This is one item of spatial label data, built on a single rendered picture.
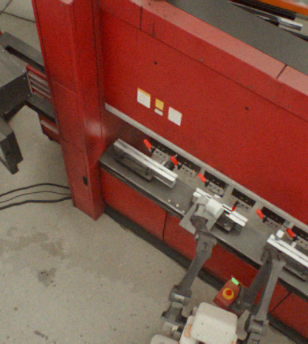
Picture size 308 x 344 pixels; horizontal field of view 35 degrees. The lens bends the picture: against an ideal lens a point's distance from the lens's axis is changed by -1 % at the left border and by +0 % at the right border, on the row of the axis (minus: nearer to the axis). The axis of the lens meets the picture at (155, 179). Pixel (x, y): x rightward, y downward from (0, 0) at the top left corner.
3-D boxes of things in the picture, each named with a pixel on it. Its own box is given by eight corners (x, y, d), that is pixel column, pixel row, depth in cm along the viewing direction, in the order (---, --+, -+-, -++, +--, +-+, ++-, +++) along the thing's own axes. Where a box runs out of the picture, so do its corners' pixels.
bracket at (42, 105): (-3, 113, 327) (-6, 107, 321) (22, 91, 338) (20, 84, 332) (42, 143, 317) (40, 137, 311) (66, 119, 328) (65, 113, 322)
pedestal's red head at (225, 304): (212, 301, 320) (216, 293, 304) (226, 283, 326) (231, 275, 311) (236, 322, 314) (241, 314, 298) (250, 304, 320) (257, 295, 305)
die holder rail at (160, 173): (113, 151, 348) (113, 144, 340) (119, 146, 351) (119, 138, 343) (171, 188, 336) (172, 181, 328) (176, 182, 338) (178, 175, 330)
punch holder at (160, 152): (148, 151, 314) (149, 136, 300) (156, 142, 318) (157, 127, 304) (168, 163, 310) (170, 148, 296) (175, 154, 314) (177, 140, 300)
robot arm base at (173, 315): (160, 318, 258) (180, 327, 256) (164, 304, 257) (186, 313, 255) (162, 312, 267) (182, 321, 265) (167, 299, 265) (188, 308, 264)
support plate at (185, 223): (178, 224, 310) (178, 224, 309) (200, 195, 321) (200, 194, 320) (202, 240, 305) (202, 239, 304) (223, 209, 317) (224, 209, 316)
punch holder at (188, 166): (174, 167, 309) (176, 152, 295) (181, 158, 313) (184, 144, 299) (194, 179, 305) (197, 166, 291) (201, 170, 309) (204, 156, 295)
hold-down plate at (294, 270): (263, 255, 315) (264, 254, 312) (267, 249, 317) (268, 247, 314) (304, 282, 307) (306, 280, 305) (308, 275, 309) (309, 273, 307)
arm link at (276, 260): (272, 251, 253) (290, 256, 254) (264, 248, 267) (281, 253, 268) (246, 333, 251) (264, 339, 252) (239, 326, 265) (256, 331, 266)
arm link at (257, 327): (247, 340, 252) (257, 342, 252) (254, 322, 250) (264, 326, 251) (243, 332, 261) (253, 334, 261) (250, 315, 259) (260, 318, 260)
